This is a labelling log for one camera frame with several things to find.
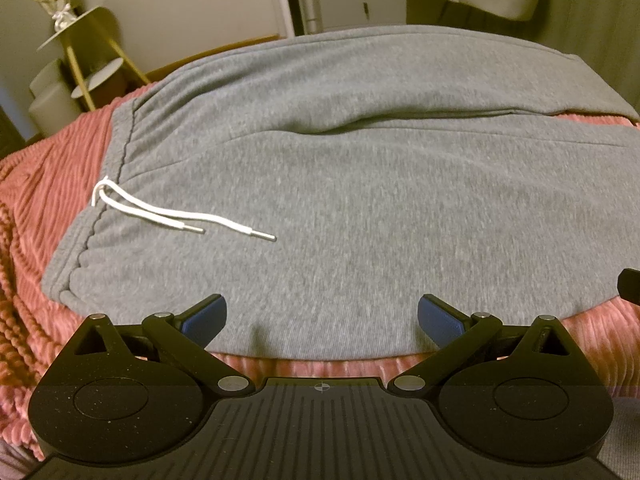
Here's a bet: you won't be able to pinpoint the pink ribbed bedspread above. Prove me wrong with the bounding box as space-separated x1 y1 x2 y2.
1 98 639 479

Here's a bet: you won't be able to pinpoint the gold tiered side table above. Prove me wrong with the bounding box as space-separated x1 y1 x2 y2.
37 6 151 110

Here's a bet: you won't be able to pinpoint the white stacked boxes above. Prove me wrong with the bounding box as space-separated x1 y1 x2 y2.
28 58 82 138

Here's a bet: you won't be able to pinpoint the grey sweatpants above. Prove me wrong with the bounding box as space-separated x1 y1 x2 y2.
42 26 639 360

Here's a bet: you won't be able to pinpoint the white drawstring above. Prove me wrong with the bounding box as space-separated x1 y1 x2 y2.
90 177 277 243

